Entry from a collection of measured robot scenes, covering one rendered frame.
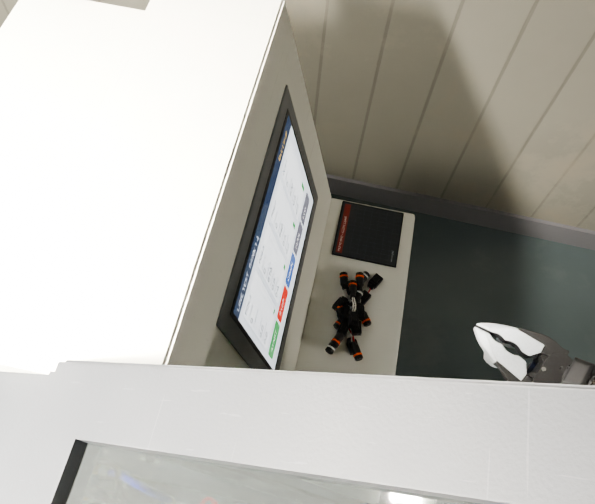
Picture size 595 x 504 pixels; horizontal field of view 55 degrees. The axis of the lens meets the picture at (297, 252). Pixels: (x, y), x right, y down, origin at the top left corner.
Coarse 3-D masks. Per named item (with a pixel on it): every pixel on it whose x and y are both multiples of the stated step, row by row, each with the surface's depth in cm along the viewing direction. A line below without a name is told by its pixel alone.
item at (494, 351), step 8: (480, 328) 80; (480, 336) 80; (488, 336) 79; (480, 344) 80; (488, 344) 79; (496, 344) 79; (488, 352) 79; (496, 352) 78; (504, 352) 78; (488, 360) 82; (496, 360) 78; (504, 360) 78; (512, 360) 78; (520, 360) 78; (512, 368) 77; (520, 368) 77; (520, 376) 77
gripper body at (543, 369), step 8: (536, 360) 82; (544, 360) 78; (552, 360) 77; (560, 360) 77; (568, 360) 77; (528, 368) 83; (536, 368) 79; (544, 368) 77; (552, 368) 77; (560, 368) 77; (536, 376) 77; (544, 376) 77; (552, 376) 76; (560, 376) 76
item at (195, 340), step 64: (192, 0) 96; (256, 0) 96; (128, 64) 88; (192, 64) 89; (256, 64) 89; (128, 128) 82; (192, 128) 83; (256, 128) 89; (64, 192) 77; (128, 192) 77; (192, 192) 78; (320, 192) 134; (64, 256) 72; (128, 256) 73; (192, 256) 73; (0, 320) 68; (64, 320) 68; (128, 320) 69; (192, 320) 72
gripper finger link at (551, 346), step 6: (522, 330) 79; (528, 330) 79; (534, 336) 79; (540, 336) 79; (546, 336) 79; (540, 342) 79; (546, 342) 79; (552, 342) 79; (546, 348) 78; (552, 348) 78; (558, 348) 78; (540, 354) 79; (546, 354) 78
